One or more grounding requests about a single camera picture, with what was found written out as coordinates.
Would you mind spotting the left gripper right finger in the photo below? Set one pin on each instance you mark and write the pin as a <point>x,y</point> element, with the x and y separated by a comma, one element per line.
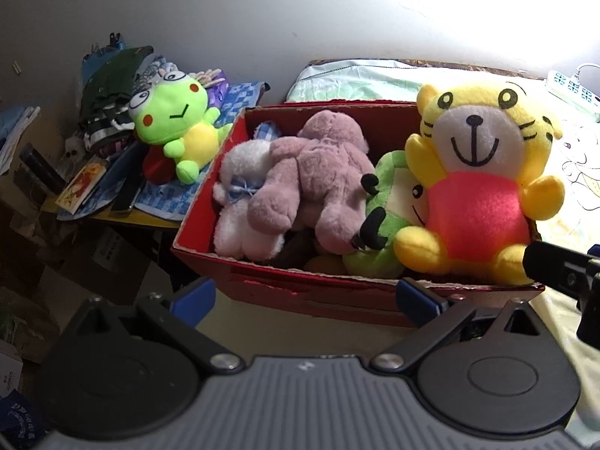
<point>436,343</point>

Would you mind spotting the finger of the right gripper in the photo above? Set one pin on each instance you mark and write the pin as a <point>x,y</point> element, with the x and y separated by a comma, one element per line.
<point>562,269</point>

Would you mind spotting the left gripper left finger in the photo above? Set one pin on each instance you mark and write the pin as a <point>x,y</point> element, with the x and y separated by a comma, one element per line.
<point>172,320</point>

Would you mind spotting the white plush bunny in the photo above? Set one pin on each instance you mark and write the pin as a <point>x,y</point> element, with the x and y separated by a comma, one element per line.
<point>243,172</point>

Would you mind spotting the yellow tiger plush toy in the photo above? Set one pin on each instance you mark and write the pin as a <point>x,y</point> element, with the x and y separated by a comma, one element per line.
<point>480,155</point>

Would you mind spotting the pink plush teddy bear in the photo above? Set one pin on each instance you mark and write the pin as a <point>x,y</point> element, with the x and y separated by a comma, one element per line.
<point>315,182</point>

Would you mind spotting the cartoon bear bed sheet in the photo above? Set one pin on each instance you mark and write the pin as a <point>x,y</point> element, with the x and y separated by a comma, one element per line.
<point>386,127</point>

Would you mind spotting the blue checkered cloth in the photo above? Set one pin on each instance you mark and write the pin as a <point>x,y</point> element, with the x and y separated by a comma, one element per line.
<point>164,196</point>

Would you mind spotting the colourful picture card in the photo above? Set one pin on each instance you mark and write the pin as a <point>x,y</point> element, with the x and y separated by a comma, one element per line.
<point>82,185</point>

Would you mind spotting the red cardboard box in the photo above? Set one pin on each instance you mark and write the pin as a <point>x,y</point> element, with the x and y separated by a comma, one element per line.
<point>355,298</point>

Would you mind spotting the white power strip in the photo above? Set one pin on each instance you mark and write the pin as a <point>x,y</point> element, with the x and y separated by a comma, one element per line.
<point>569,89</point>

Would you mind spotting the green frog plush toy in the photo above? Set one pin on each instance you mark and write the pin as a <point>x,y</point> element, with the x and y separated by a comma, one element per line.
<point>171,114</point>

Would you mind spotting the purple tissue pack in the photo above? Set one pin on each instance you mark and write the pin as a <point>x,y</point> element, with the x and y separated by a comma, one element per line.
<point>216,93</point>

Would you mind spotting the dark green bag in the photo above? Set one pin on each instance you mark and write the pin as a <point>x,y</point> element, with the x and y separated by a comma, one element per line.
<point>112,83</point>

